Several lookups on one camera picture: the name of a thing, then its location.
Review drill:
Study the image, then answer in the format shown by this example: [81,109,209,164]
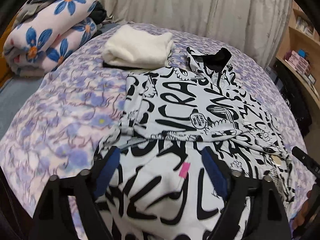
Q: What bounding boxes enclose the wooden bookshelf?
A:
[276,2,319,108]

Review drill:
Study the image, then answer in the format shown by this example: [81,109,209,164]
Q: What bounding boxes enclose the black white graffiti print garment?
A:
[95,48,295,239]

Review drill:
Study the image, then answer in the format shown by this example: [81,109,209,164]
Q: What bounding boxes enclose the dark folded clothes pile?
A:
[15,0,107,26]

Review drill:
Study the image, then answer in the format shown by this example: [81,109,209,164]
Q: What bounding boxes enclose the grey curtain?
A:
[100,0,292,67]

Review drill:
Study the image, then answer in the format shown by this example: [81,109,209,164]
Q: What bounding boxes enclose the folded cream white garment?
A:
[102,25,175,69]

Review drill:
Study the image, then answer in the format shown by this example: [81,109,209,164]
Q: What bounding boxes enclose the purple floral fleece bedspread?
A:
[1,24,315,219]

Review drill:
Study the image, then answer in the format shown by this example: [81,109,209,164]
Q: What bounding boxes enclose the person's right hand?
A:
[291,190,312,230]

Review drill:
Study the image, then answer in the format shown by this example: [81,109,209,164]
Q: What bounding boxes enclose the blue flower folded blanket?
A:
[3,0,97,76]

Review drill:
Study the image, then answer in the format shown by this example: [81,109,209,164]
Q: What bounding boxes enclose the pink boxes on shelf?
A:
[285,50,311,76]

